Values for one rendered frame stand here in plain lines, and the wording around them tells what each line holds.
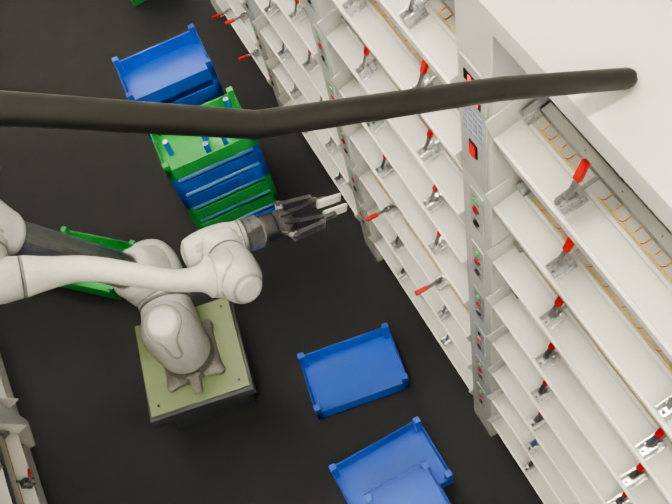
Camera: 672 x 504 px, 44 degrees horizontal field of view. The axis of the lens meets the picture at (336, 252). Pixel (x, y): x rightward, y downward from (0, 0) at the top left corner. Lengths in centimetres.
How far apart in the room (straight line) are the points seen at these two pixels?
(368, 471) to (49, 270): 112
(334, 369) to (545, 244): 141
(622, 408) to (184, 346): 129
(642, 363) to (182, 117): 85
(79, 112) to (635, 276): 77
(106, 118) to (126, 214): 256
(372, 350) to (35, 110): 216
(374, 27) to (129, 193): 175
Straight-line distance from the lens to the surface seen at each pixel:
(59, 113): 64
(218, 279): 197
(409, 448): 258
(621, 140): 98
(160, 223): 313
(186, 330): 235
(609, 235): 119
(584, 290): 136
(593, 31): 108
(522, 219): 142
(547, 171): 124
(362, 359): 269
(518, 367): 191
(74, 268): 205
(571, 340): 152
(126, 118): 66
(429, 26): 142
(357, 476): 257
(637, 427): 148
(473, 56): 121
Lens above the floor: 247
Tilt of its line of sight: 59 degrees down
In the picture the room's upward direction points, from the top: 18 degrees counter-clockwise
